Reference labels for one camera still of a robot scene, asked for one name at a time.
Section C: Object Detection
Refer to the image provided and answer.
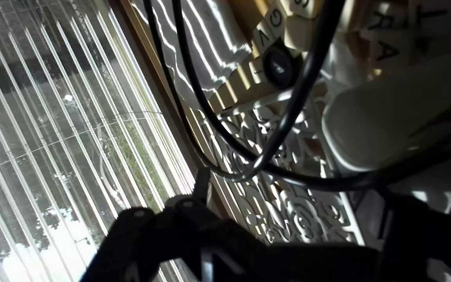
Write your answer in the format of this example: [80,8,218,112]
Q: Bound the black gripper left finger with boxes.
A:
[78,207,207,282]

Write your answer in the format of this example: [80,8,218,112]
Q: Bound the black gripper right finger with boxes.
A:
[376,195,451,282]

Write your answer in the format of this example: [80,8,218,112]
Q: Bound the white patterned cloth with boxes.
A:
[212,98,365,246]

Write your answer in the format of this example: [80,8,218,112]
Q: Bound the black cable loop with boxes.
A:
[143,0,451,193]

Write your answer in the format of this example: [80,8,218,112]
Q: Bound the white rectangular device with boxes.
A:
[321,55,451,173]

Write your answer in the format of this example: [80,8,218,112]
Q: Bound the white window blinds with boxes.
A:
[0,0,194,282]

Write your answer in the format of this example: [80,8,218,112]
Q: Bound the striped grey cloth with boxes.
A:
[150,0,251,109]

